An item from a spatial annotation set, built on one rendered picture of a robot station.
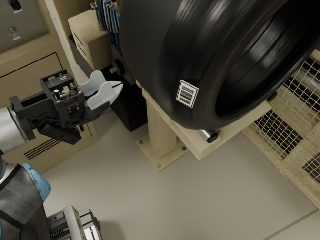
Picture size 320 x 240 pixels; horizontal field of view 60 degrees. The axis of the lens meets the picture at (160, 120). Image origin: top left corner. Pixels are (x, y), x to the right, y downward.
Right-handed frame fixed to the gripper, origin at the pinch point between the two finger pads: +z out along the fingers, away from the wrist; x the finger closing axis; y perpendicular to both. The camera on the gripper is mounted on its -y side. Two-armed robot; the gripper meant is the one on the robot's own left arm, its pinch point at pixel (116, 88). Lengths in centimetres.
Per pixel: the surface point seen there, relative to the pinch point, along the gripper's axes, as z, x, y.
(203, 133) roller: 25.9, -8.3, -28.0
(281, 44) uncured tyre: 63, -2, -12
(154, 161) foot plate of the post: 40, 26, -117
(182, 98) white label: 9.8, -10.2, 0.9
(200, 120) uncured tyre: 16.0, -12.3, -9.0
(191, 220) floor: 36, -17, -119
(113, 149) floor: 23, 50, -120
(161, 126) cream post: 40, 25, -76
